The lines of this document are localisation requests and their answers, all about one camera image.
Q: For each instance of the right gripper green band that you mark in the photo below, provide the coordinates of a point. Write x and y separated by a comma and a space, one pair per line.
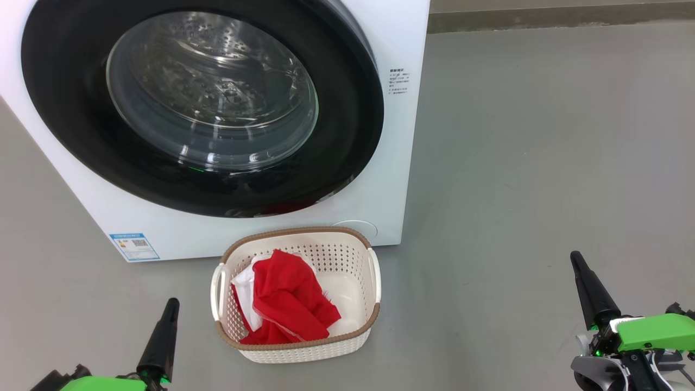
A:
657, 331

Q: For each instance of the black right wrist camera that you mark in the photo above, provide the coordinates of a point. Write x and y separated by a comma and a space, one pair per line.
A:
681, 312

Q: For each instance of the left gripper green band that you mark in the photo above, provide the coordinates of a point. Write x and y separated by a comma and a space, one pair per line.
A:
103, 384

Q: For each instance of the cream laundry basket brown rim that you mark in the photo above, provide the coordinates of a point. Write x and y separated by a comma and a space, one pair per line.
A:
304, 353

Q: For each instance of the white washing machine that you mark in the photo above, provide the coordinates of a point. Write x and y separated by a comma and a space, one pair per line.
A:
244, 228

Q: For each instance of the round white filter cover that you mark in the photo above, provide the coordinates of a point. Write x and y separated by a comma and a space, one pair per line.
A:
355, 228

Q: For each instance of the black glass washing machine door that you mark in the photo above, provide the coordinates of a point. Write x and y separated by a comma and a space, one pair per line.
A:
70, 136

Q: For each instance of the red and white garment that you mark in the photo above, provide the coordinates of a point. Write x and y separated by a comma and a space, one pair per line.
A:
288, 298

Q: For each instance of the blue energy label sticker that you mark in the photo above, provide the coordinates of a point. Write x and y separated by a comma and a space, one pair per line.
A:
134, 247

